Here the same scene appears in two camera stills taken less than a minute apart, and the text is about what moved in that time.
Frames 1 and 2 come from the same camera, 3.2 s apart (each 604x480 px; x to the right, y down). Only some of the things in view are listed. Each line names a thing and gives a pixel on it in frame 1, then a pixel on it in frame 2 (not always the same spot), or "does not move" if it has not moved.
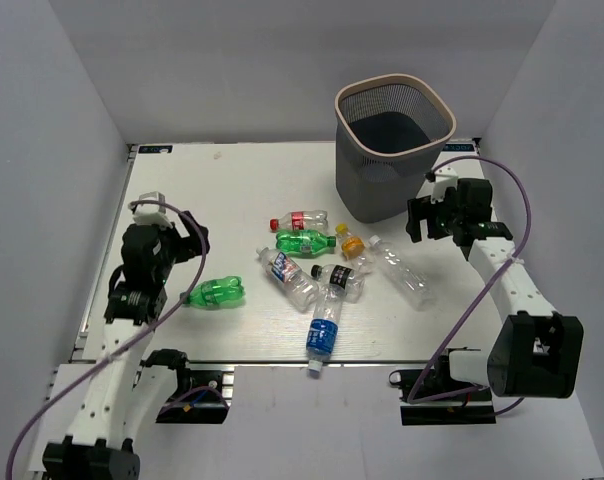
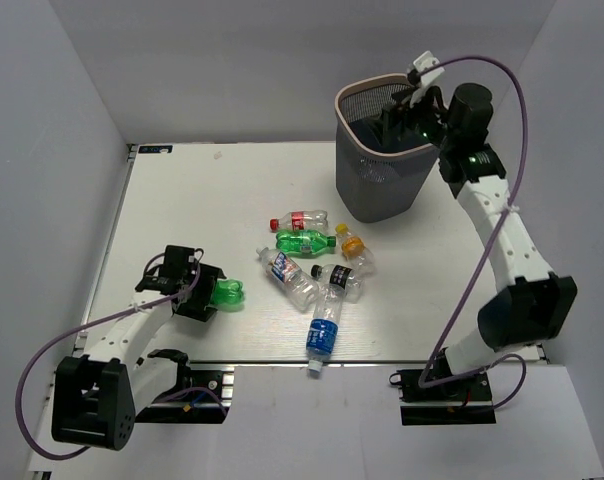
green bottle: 218,292 does not move
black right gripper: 423,208 -> 403,112
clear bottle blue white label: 297,282 does not move
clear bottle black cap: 349,280 does not move
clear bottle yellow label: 353,250 does not move
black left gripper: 190,245 -> 198,308
